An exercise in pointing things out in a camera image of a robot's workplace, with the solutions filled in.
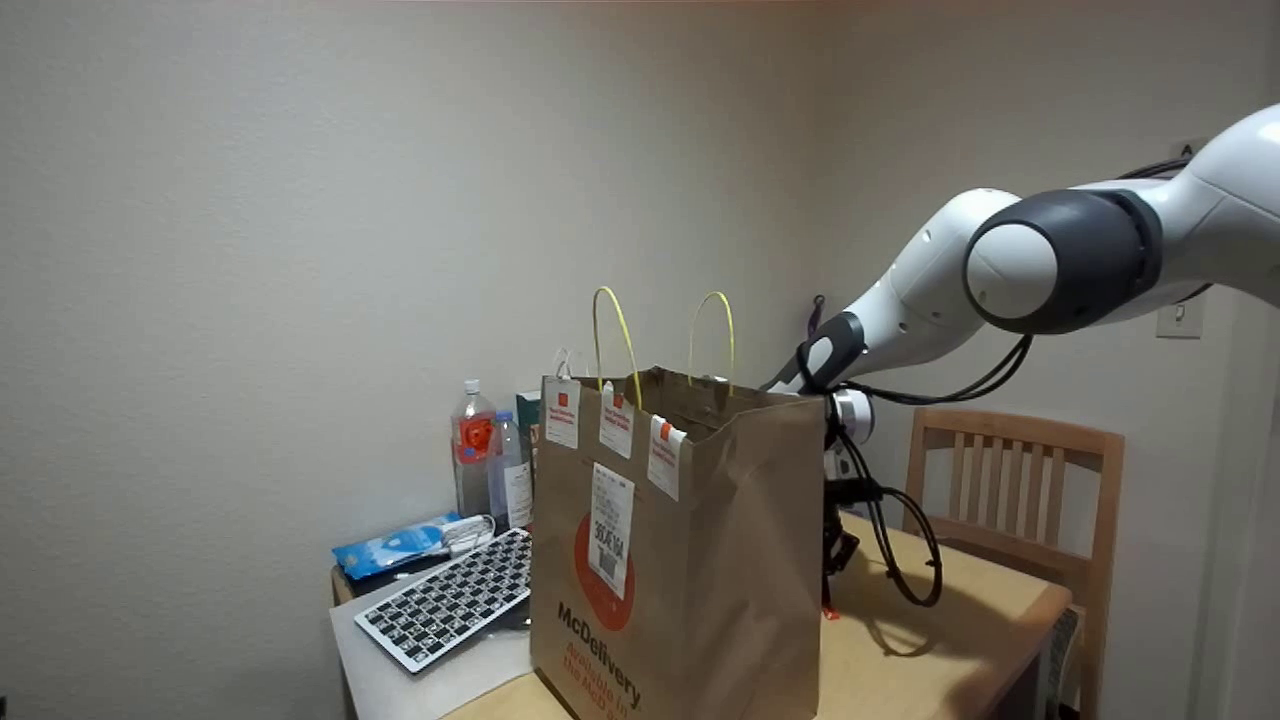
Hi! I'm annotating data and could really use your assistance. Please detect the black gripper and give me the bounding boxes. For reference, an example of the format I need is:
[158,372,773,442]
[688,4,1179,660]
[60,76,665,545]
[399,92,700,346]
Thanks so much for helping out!
[820,442,866,614]

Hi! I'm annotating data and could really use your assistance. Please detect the brown paper bag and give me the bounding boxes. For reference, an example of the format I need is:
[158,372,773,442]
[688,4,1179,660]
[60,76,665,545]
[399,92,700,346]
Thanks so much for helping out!
[529,281,831,720]

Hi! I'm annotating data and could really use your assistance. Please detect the wooden chair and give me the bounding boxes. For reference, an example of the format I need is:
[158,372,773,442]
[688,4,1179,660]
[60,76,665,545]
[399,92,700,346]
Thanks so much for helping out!
[906,404,1128,720]

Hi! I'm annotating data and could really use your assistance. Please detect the clear plastic bottle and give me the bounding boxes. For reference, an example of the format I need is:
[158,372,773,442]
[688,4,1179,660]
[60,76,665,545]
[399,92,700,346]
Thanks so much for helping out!
[491,404,538,533]

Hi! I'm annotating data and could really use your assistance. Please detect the red label water bottle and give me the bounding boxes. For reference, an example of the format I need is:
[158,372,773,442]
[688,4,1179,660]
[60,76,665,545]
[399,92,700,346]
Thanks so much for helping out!
[449,376,504,524]

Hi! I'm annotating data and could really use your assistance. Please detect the white keyboard black keys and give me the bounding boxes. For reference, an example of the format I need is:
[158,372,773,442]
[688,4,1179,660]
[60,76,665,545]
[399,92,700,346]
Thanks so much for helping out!
[351,524,538,681]

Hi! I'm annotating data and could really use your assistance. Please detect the blue tissue package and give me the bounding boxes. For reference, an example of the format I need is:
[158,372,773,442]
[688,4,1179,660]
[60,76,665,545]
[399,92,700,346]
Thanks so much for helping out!
[327,507,500,591]

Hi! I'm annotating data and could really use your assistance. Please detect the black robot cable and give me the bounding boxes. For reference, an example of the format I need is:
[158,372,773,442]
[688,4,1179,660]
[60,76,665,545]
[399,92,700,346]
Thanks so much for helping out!
[813,292,1039,611]

